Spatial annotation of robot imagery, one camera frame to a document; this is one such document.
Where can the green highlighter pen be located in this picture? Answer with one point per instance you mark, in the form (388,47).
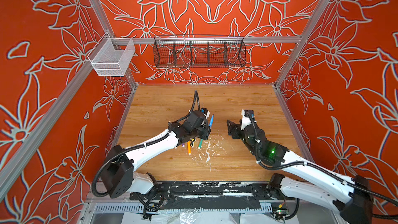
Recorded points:
(200,144)

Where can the blue highlighter pen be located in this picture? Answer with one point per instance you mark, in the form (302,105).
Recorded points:
(211,121)

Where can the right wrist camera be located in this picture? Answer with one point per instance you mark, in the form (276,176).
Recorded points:
(247,117)

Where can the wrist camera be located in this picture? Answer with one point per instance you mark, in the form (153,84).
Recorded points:
(247,117)
(205,112)

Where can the orange highlighter pen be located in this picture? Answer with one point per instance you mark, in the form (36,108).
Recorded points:
(189,147)

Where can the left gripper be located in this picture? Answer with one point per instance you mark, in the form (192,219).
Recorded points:
(207,130)

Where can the black wire basket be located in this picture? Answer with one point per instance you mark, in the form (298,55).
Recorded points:
(199,51)

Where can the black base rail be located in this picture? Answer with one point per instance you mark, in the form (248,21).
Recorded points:
(212,195)

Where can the white mesh basket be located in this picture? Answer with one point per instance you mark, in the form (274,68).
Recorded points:
(111,56)

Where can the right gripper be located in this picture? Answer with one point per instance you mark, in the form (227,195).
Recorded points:
(232,129)

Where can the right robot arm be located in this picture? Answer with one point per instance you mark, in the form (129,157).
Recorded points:
(350,197)

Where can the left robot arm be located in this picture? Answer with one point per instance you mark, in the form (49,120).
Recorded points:
(116,175)

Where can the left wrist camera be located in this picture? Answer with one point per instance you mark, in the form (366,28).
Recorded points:
(205,112)

